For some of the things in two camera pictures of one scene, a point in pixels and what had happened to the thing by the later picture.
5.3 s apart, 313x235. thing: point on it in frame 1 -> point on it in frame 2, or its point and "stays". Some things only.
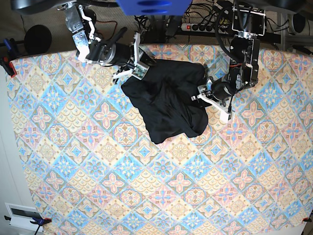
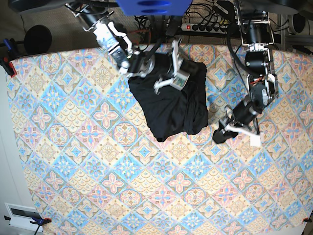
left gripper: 112,51 -> 158,61
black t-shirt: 167,97 stays
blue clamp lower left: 40,221 stays
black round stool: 37,39 stays
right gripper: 243,72 -> 243,113
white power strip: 203,27 stays
